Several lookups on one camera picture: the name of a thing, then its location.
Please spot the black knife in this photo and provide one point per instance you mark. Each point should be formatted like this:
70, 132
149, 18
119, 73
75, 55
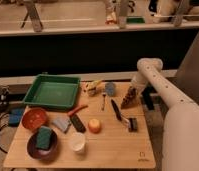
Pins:
116, 110

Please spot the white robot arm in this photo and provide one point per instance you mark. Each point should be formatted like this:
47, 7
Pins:
180, 148

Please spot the blue box on floor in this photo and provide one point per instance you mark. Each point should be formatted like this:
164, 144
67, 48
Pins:
15, 116

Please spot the dark red grape bunch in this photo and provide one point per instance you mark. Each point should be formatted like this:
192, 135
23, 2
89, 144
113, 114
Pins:
129, 98

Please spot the green plastic tray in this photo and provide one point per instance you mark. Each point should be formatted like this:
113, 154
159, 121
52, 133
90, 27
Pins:
53, 92

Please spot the blue grey round object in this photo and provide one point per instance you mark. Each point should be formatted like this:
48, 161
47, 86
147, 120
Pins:
110, 89

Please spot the small dark fork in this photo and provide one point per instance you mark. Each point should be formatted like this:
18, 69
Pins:
103, 101

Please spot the wooden table board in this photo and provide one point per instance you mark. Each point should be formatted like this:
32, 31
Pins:
113, 147

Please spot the green sponge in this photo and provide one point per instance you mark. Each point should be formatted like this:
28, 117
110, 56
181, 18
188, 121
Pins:
43, 138

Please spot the clear plastic cup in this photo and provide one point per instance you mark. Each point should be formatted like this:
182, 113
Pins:
77, 142

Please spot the red yellow apple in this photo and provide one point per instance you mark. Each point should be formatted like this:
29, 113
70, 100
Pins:
94, 125

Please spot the orange carrot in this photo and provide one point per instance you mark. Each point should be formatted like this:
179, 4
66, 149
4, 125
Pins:
76, 109

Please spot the dark purple plate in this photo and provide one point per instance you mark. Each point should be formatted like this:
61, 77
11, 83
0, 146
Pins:
39, 153

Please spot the yellow toy item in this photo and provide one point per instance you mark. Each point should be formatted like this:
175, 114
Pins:
91, 87

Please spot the black remote control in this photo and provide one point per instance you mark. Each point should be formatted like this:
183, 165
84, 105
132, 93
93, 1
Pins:
77, 123

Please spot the red bowl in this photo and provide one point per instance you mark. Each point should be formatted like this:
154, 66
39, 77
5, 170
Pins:
34, 118

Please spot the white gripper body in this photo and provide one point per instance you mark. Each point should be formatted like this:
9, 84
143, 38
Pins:
139, 82

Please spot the black binder clip brush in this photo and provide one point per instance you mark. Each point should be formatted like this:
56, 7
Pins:
131, 124

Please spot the grey cloth piece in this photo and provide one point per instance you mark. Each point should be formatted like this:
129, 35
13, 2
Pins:
62, 124

